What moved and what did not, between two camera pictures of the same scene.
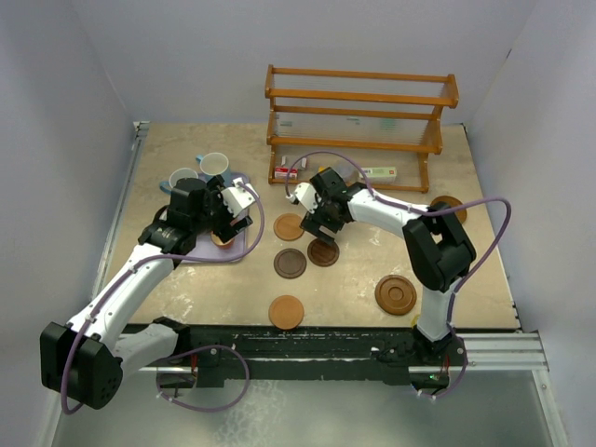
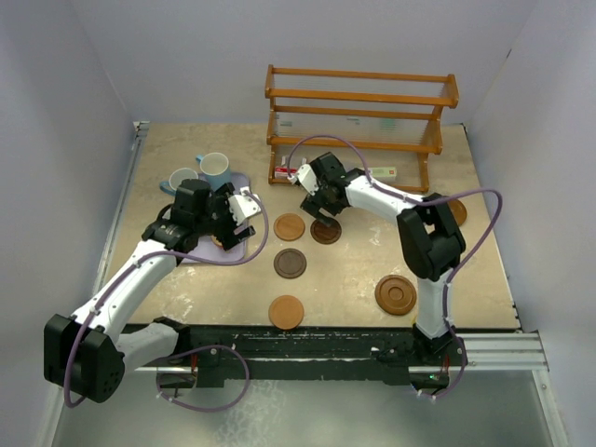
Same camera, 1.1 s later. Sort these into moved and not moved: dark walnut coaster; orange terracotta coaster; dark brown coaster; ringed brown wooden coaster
Moved: dark walnut coaster
Not moved: ringed brown wooden coaster; orange terracotta coaster; dark brown coaster
